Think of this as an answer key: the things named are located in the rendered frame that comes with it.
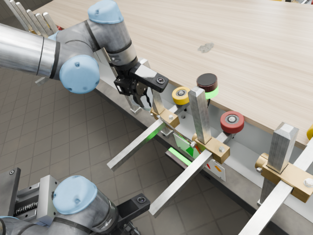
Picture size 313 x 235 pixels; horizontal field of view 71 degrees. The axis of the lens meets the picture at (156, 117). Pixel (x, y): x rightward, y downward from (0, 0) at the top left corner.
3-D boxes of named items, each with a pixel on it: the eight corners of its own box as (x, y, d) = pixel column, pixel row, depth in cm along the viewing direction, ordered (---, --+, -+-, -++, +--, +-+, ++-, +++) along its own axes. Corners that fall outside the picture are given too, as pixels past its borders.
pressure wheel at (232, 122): (234, 149, 81) (234, 130, 73) (217, 139, 86) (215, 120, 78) (248, 135, 83) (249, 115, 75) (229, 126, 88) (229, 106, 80)
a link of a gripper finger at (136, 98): (144, 100, 74) (136, 80, 68) (148, 100, 73) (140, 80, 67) (137, 109, 72) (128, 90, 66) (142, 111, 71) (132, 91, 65)
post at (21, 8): (50, 52, 218) (15, 3, 184) (49, 51, 221) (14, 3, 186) (53, 51, 219) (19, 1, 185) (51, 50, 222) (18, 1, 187)
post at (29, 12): (61, 62, 205) (26, 11, 170) (59, 61, 207) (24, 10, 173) (64, 60, 206) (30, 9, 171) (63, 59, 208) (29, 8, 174)
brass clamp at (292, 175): (303, 205, 53) (309, 197, 49) (252, 172, 61) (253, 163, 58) (316, 187, 55) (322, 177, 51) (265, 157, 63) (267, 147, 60)
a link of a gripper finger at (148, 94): (143, 101, 81) (134, 82, 74) (156, 104, 78) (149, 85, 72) (139, 107, 79) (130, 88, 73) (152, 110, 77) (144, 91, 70)
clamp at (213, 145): (221, 164, 76) (220, 157, 72) (192, 144, 84) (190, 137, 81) (231, 154, 78) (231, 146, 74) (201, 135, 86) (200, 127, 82)
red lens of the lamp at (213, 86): (208, 95, 62) (207, 89, 60) (193, 87, 66) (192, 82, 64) (222, 83, 64) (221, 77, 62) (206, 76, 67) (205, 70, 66)
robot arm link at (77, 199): (39, 210, 41) (63, 169, 46) (71, 228, 49) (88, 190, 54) (73, 218, 38) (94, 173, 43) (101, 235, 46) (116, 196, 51)
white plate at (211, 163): (224, 182, 84) (223, 169, 77) (177, 146, 100) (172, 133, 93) (225, 181, 84) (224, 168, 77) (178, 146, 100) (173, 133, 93)
